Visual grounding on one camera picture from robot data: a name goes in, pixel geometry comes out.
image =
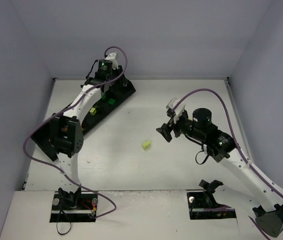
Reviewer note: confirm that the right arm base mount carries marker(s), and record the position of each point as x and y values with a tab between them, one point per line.
203	206

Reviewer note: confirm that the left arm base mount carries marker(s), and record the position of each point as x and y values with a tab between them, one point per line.
74	207

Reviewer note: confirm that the lime and green lego stack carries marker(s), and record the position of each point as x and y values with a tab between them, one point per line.
146	145

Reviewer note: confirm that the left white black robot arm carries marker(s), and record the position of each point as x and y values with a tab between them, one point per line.
99	96

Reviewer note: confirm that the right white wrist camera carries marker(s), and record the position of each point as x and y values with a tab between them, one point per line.
175	109

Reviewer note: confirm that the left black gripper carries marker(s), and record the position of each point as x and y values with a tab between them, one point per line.
122	81

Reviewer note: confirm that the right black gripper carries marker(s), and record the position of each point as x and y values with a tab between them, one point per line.
172	127

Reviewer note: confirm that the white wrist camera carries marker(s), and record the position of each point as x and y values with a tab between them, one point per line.
113	58
175	109

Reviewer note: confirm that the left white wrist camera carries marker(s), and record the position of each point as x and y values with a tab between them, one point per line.
113	58

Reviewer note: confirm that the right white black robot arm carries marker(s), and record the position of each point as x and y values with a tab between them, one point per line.
264	204

